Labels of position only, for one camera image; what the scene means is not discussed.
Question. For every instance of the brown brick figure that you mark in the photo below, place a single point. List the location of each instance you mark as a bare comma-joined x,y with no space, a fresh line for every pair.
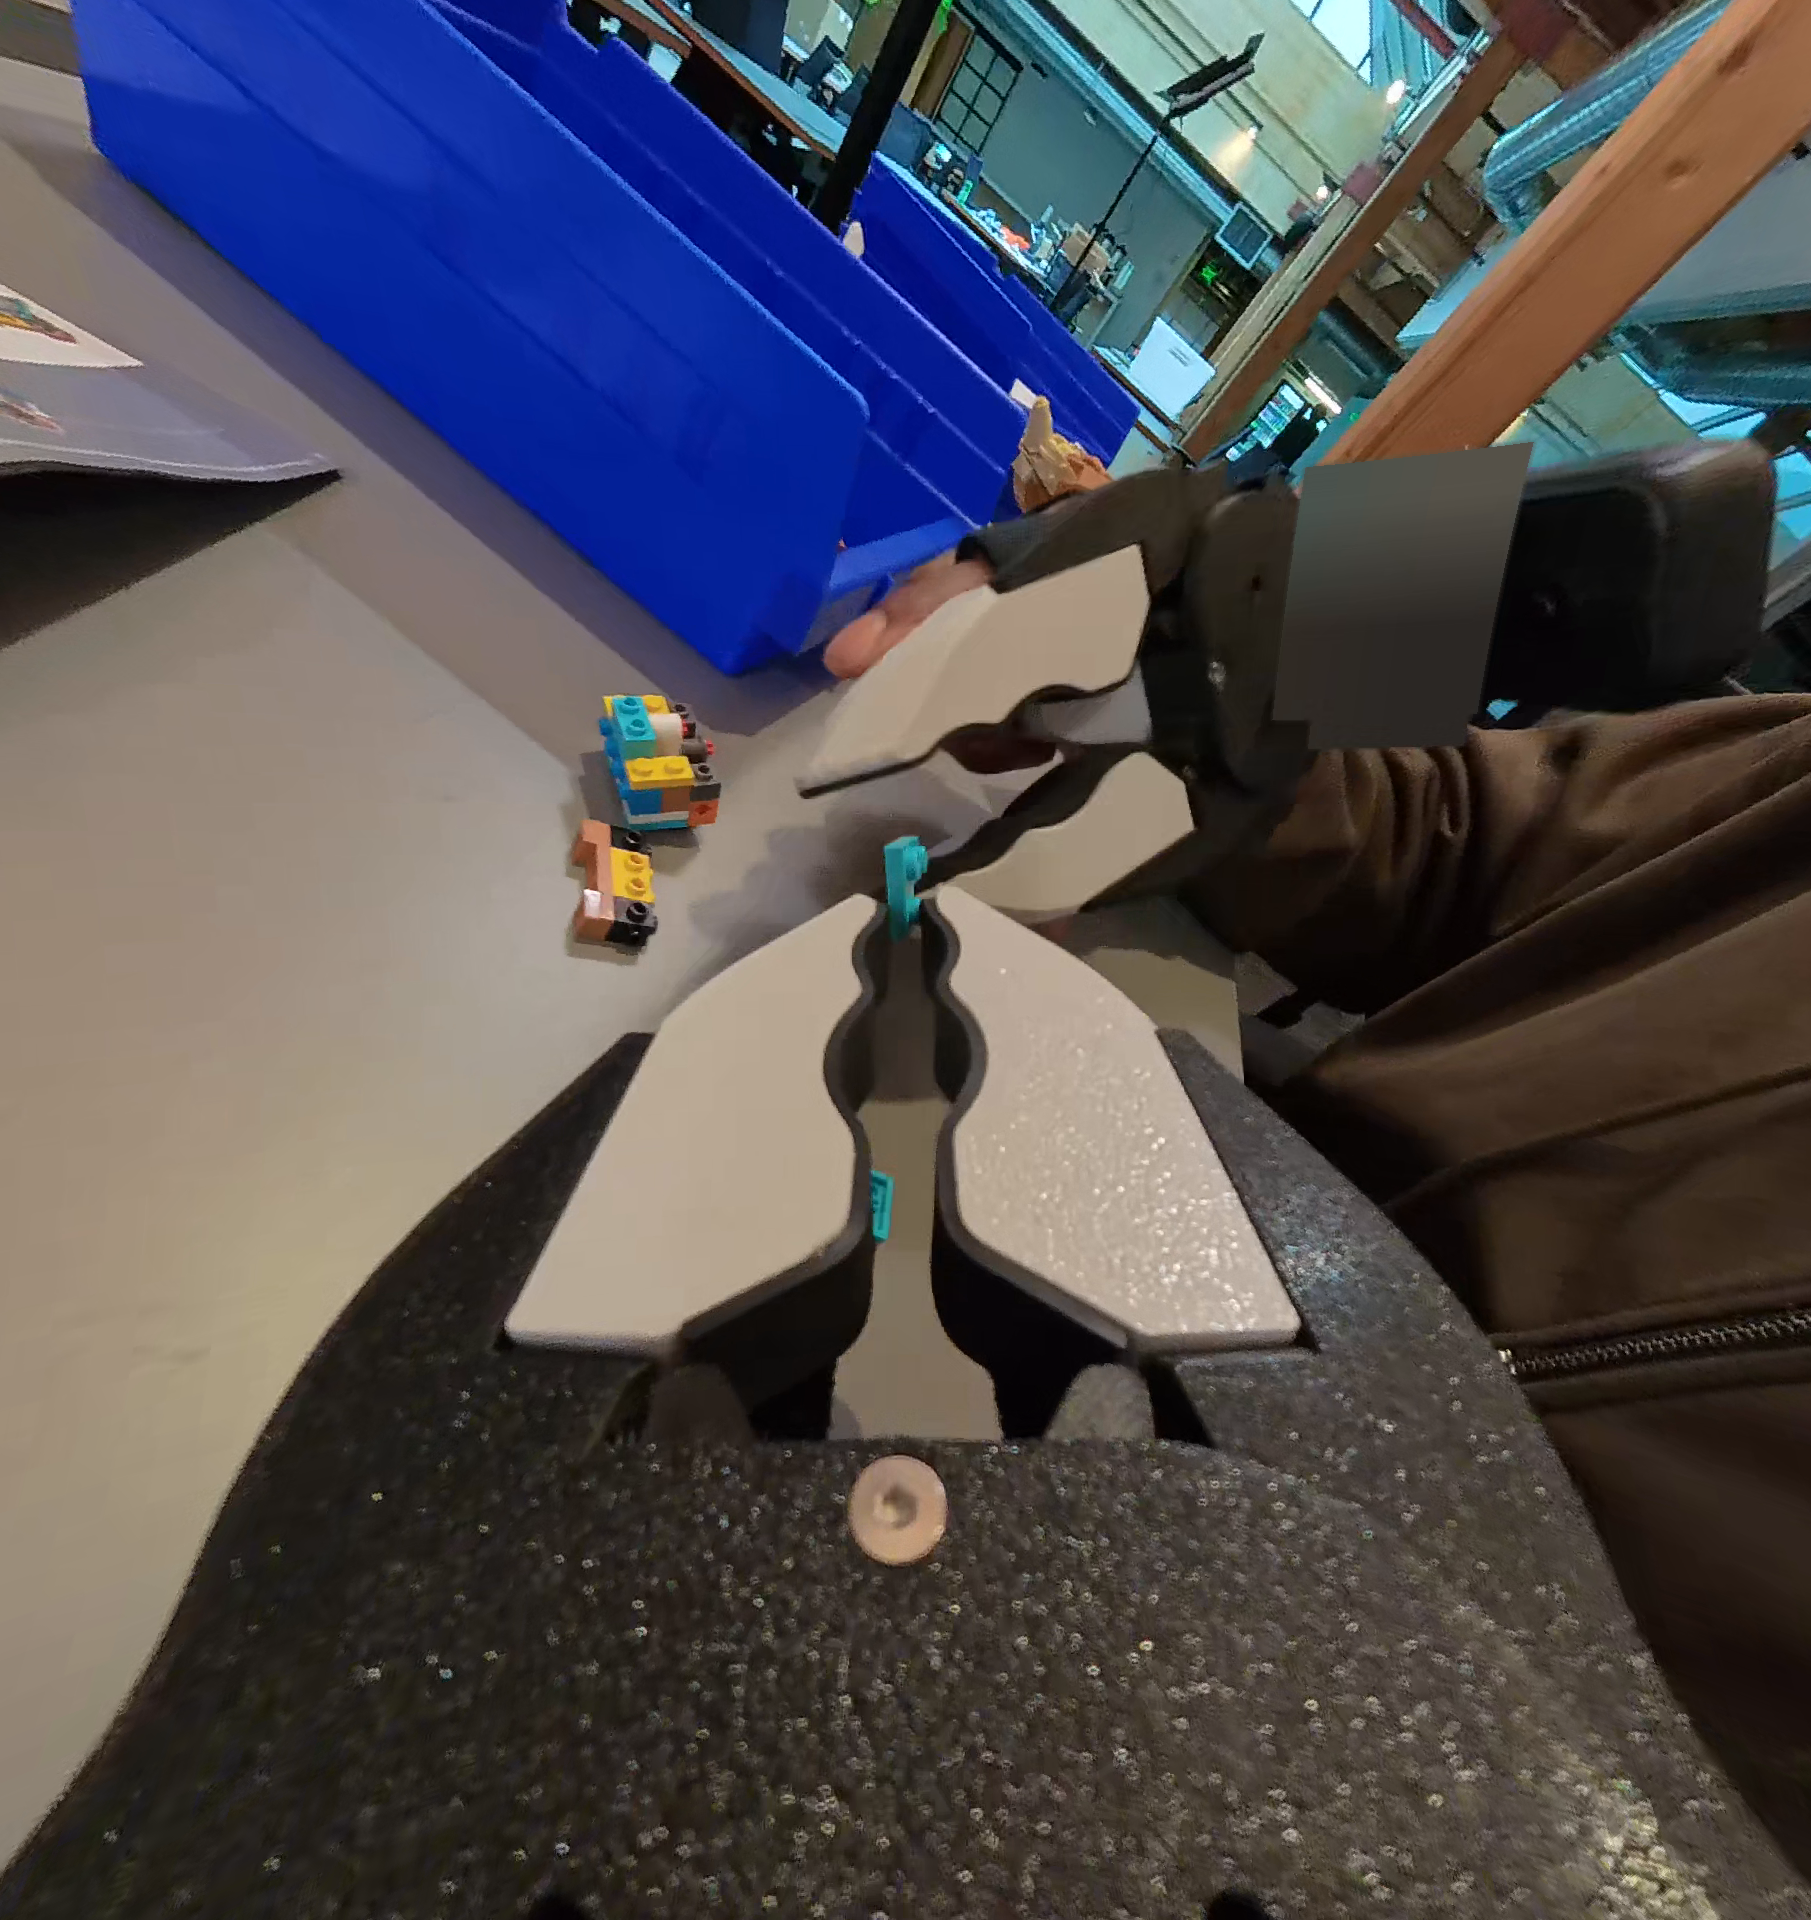
1063,476

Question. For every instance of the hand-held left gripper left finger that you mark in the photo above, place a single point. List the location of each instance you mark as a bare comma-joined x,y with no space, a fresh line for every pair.
694,1185

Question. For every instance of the yellow and brown brick assembly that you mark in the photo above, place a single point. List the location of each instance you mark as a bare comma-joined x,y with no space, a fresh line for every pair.
615,886

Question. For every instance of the grey desk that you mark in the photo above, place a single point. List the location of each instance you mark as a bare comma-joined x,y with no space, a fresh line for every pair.
244,902

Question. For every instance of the wooden post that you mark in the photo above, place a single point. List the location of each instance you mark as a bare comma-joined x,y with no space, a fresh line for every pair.
1579,223
1342,240

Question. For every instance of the white storage box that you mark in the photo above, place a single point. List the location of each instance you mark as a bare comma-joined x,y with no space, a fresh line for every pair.
1172,367

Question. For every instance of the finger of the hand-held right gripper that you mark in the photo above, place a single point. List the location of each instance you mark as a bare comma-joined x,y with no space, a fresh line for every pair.
1025,645
1116,841

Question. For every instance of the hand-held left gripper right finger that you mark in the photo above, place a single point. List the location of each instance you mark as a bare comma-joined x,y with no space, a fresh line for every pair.
1116,1185

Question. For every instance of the person's right forearm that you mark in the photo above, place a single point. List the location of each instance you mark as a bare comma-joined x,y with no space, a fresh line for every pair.
1521,841

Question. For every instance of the tan brick figure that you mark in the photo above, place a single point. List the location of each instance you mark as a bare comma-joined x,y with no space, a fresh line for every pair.
1040,429

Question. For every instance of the multicoloured brick model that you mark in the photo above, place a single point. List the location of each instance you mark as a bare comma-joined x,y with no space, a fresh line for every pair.
658,756

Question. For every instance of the person's right hand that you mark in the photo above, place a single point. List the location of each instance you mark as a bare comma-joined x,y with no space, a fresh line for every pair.
905,599

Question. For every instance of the person's brown jacket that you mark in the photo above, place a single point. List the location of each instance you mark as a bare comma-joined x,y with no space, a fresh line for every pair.
1669,1351

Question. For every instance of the black light stand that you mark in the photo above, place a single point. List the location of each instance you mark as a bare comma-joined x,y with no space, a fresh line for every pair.
1174,120

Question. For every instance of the blue storage bin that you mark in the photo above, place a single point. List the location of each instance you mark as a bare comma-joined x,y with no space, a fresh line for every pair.
471,301
995,316
847,347

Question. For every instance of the silver ventilation duct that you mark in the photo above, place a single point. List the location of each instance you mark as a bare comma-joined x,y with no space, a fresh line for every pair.
1593,120

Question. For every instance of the brick instruction booklet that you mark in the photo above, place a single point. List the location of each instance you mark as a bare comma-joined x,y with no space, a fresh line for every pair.
65,407

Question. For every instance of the turquoise brick plate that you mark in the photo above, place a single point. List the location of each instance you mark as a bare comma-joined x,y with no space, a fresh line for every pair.
905,886
878,1206

